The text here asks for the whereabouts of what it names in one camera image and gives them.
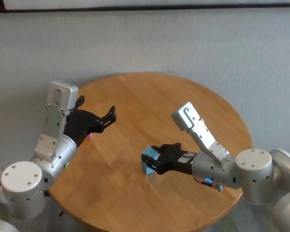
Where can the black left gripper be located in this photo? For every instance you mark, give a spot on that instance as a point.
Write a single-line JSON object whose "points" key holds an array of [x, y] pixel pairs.
{"points": [[82, 120]]}

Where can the black table foot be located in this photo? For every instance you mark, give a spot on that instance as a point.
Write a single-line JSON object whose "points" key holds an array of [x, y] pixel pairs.
{"points": [[61, 213]]}

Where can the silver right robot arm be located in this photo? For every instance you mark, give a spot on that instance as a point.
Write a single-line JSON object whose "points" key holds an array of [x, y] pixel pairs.
{"points": [[253, 174]]}

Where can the pink cube block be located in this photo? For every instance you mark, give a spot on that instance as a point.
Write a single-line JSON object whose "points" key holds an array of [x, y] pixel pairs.
{"points": [[89, 136]]}

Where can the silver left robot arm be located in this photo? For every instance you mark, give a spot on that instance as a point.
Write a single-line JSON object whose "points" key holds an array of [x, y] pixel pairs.
{"points": [[24, 186]]}

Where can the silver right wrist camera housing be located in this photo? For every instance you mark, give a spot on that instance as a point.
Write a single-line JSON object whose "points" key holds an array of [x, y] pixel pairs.
{"points": [[186, 116]]}

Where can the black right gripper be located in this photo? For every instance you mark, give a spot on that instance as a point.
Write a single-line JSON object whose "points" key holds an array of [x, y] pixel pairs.
{"points": [[176, 159]]}

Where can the blue cube block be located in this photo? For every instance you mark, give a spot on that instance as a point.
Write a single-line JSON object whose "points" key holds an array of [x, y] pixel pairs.
{"points": [[148, 171], [149, 152]]}

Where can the black wall trim strip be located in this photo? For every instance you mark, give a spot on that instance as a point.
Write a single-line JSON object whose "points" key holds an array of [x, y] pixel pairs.
{"points": [[135, 8]]}

